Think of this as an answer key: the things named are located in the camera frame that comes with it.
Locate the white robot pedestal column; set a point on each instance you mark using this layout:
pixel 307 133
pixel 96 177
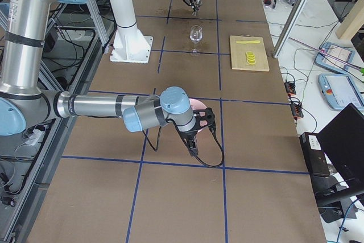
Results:
pixel 123 11

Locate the blue teach pendant far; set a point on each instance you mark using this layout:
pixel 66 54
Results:
pixel 344 53

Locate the clear wine glass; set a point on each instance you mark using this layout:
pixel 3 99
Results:
pixel 195 37

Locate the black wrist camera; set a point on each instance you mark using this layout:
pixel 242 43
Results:
pixel 205 118

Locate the bamboo cutting board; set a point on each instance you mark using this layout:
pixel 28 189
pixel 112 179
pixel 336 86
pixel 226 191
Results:
pixel 238 54

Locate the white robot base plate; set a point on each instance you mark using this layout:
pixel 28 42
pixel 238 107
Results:
pixel 131 51

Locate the lemon slice front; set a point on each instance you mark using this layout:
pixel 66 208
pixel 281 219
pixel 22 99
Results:
pixel 251 61

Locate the steel double jigger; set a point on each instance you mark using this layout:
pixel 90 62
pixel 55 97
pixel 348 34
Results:
pixel 195 12

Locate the black box device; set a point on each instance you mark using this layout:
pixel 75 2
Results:
pixel 315 159

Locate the blue teach pendant near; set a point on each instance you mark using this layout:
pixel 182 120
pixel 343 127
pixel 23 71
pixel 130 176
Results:
pixel 339 90

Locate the pink bowl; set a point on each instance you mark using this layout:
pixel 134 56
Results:
pixel 198 105

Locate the black monitor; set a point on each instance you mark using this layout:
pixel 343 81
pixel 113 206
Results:
pixel 342 141

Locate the green handled reacher grabber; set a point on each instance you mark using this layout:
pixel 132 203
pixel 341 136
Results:
pixel 322 52

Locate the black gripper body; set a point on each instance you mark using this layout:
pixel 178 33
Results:
pixel 187 135

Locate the aluminium frame post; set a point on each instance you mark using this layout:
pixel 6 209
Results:
pixel 291 21

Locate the yellow plastic knife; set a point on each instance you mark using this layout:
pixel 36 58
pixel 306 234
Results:
pixel 248 41

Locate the wooden plank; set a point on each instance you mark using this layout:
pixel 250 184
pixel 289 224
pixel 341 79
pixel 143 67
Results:
pixel 352 23

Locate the blue teach pendant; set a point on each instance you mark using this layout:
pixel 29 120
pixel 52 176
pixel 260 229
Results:
pixel 344 53
pixel 339 90

